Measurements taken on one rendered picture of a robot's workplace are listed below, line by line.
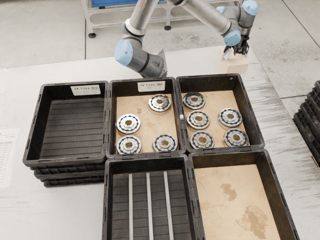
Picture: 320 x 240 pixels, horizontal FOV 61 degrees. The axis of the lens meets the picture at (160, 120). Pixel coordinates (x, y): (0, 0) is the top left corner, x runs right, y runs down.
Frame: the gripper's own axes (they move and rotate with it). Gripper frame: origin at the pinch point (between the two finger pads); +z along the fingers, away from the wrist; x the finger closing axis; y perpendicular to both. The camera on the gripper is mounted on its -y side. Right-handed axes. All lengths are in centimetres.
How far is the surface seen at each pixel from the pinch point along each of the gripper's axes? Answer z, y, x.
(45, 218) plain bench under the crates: 5, 74, -101
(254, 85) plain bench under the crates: 5.1, 17.5, 8.0
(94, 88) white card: -14, 25, -78
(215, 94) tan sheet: -7.8, 31.5, -20.9
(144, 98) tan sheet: -8, 29, -55
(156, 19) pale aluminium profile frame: 63, -139, -23
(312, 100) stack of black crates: 27, 18, 53
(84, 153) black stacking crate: -8, 54, -83
